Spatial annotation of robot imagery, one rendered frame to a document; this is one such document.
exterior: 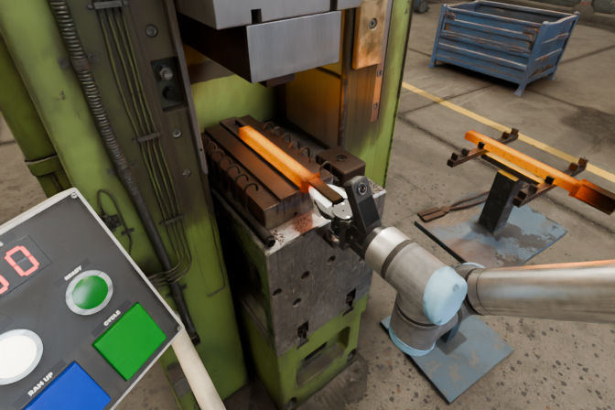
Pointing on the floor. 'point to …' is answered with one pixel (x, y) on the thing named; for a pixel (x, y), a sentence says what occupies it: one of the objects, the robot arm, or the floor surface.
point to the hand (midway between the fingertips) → (316, 186)
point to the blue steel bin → (502, 39)
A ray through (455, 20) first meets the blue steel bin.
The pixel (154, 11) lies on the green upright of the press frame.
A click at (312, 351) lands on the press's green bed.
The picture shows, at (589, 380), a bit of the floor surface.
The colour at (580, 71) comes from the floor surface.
